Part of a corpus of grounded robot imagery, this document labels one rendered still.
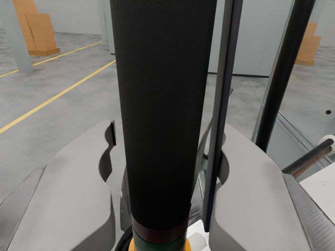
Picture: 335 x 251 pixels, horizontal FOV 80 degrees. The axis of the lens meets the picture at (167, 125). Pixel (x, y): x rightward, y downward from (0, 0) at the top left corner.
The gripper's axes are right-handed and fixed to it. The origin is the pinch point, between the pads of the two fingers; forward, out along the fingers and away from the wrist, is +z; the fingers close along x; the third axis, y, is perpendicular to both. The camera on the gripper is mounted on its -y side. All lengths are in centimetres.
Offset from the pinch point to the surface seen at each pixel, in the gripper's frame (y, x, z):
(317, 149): 10.1, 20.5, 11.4
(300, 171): 11.3, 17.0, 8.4
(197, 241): 10.7, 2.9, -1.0
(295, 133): 52, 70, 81
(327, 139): 10.2, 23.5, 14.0
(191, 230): 11.0, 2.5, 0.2
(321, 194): 27.0, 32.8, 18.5
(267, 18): 15, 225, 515
